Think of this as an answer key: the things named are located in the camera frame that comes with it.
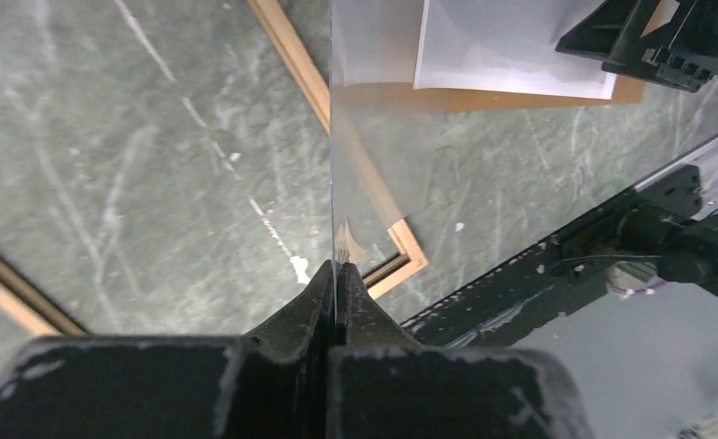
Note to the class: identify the brown cardboard backing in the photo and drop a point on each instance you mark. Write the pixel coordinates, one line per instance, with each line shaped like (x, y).
(374, 51)

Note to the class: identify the wooden picture frame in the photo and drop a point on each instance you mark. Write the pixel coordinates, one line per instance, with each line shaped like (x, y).
(160, 169)

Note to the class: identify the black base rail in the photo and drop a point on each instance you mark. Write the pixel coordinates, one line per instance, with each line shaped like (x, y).
(666, 232)

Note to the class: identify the clear glass pane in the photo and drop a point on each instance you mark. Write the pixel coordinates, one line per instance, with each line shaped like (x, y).
(477, 187)

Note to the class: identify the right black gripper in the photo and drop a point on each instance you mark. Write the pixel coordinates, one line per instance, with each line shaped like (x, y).
(681, 54)

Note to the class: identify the landscape photo print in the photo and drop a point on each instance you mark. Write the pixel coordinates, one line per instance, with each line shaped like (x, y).
(507, 46)

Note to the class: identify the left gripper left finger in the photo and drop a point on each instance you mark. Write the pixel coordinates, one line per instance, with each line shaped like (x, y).
(267, 383)

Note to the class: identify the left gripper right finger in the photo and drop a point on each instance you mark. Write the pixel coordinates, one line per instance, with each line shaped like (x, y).
(382, 384)

